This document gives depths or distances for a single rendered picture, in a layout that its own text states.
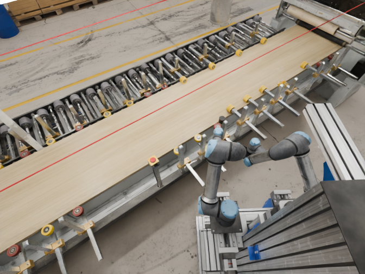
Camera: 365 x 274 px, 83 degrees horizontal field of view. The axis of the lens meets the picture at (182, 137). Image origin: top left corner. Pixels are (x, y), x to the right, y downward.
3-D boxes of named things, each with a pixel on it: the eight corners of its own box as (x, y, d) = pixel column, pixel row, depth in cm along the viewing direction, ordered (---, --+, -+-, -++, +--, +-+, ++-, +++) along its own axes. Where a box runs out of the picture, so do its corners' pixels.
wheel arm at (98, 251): (104, 258, 161) (102, 257, 157) (100, 261, 160) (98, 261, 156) (85, 211, 181) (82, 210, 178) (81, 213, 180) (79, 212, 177)
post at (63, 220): (90, 232, 180) (63, 219, 140) (87, 235, 178) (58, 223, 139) (89, 229, 181) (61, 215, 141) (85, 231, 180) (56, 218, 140)
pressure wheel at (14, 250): (14, 253, 163) (4, 251, 153) (24, 243, 167) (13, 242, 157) (20, 260, 160) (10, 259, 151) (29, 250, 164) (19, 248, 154)
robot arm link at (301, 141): (302, 206, 147) (277, 138, 136) (316, 195, 151) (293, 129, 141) (319, 213, 135) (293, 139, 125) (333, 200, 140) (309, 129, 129)
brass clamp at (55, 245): (65, 245, 165) (62, 244, 161) (48, 256, 161) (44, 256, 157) (63, 238, 168) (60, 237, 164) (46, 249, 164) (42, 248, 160)
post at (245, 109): (238, 136, 233) (249, 107, 193) (236, 137, 232) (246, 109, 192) (236, 134, 234) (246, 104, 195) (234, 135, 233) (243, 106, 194)
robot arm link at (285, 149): (287, 162, 122) (247, 169, 169) (300, 154, 126) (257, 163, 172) (276, 145, 124) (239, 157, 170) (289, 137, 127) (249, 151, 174)
